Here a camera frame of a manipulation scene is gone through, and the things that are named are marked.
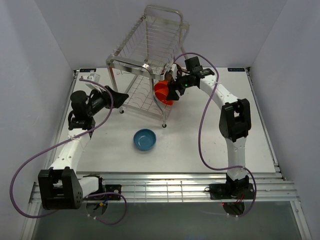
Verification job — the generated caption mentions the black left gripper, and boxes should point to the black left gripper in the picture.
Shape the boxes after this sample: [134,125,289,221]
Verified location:
[86,85,129,117]

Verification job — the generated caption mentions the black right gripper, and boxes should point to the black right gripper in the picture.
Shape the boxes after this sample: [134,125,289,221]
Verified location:
[165,71,195,102]

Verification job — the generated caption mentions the orange plastic bowl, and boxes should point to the orange plastic bowl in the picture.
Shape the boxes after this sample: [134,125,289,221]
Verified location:
[154,80,169,101]
[159,97,174,106]

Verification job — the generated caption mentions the brown cream-inside bowl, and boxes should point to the brown cream-inside bowl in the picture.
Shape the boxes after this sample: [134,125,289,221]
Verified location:
[164,70,175,83]

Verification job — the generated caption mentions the blue ceramic bowl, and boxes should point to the blue ceramic bowl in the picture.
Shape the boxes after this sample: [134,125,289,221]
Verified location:
[133,128,157,151]

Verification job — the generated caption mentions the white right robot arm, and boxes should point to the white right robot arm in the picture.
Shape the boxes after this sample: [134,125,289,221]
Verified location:
[166,56,257,203]

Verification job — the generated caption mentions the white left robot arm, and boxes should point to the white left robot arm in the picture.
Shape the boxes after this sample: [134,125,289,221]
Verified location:
[38,86,129,210]

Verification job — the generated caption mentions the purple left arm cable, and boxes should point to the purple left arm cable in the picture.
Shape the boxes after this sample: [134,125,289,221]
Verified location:
[9,77,128,225]

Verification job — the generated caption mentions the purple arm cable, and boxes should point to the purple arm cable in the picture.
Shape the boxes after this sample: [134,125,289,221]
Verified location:
[9,77,128,225]
[173,51,258,218]

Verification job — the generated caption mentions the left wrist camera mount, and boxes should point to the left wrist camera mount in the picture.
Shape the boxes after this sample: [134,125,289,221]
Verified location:
[79,73,102,93]

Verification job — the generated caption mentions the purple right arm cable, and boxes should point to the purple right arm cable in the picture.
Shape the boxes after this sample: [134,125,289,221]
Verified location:
[173,51,258,218]

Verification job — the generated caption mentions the steel wire dish rack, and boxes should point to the steel wire dish rack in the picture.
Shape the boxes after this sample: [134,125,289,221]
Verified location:
[106,4,190,128]

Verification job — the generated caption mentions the aluminium table frame rails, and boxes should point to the aluminium table frame rails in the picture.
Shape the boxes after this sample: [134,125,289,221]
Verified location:
[19,67,313,240]

